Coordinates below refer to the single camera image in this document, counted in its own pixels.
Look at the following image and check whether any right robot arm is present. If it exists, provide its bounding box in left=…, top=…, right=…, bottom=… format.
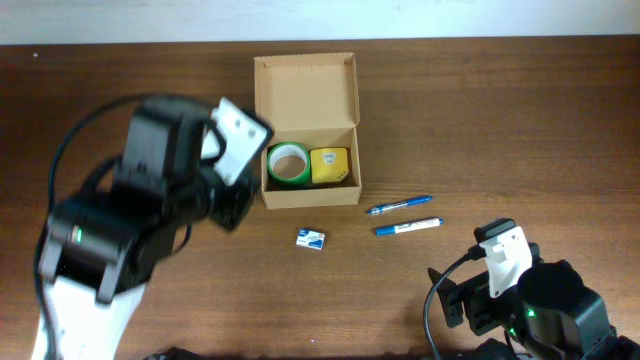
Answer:
left=424, top=218, right=639, bottom=360

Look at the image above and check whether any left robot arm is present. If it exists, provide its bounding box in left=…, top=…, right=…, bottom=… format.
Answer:
left=33, top=95, right=273, bottom=359

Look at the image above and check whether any green tape roll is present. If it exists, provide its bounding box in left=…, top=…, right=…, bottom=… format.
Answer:
left=267, top=142, right=311, bottom=186

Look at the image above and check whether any open brown cardboard box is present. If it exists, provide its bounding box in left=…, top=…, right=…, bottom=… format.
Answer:
left=254, top=52, right=362, bottom=210

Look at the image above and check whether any blue white marker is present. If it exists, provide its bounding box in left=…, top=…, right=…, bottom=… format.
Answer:
left=375, top=218, right=443, bottom=236

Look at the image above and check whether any blue ballpoint pen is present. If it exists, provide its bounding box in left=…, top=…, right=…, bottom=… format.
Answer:
left=367, top=196, right=432, bottom=215

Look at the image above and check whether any yellow sticky note pad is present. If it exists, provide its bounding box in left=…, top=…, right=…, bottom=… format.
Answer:
left=310, top=148, right=349, bottom=184

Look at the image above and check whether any blue white staples box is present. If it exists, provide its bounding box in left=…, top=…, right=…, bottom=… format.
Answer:
left=296, top=228, right=326, bottom=250

